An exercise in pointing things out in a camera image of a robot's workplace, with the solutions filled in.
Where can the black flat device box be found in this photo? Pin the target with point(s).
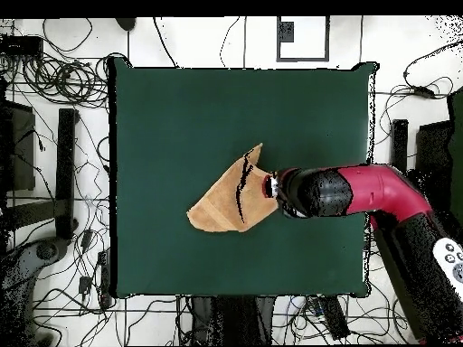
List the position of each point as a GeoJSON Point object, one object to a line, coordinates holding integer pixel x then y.
{"type": "Point", "coordinates": [21, 46]}

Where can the person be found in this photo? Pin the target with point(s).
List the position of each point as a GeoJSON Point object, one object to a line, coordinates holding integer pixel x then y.
{"type": "Point", "coordinates": [126, 23]}

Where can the dark green fabric sheet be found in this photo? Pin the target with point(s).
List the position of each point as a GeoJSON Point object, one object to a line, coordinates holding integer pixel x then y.
{"type": "Point", "coordinates": [457, 151]}

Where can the dark square floor frame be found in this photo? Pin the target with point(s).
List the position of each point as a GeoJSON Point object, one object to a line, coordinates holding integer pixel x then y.
{"type": "Point", "coordinates": [285, 31]}

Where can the black square case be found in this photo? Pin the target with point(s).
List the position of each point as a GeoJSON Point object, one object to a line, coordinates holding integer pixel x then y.
{"type": "Point", "coordinates": [434, 144]}
{"type": "Point", "coordinates": [18, 151]}

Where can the black power adapter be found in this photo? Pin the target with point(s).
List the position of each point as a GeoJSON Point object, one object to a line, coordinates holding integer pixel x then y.
{"type": "Point", "coordinates": [423, 92]}
{"type": "Point", "coordinates": [86, 238]}

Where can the grey office chair base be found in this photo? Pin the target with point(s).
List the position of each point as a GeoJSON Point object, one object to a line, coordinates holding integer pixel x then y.
{"type": "Point", "coordinates": [21, 267]}

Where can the black long power strip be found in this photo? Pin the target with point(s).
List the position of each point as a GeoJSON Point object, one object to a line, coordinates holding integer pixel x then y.
{"type": "Point", "coordinates": [334, 318]}

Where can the tan terry towel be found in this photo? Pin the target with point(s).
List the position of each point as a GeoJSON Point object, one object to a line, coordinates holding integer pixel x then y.
{"type": "Point", "coordinates": [224, 202]}

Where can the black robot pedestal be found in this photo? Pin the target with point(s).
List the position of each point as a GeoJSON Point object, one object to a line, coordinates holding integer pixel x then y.
{"type": "Point", "coordinates": [231, 321]}

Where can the dark green table cloth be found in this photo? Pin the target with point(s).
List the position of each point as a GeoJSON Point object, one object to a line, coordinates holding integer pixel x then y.
{"type": "Point", "coordinates": [217, 115]}

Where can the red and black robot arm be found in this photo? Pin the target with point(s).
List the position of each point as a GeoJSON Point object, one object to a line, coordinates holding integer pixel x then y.
{"type": "Point", "coordinates": [383, 188]}

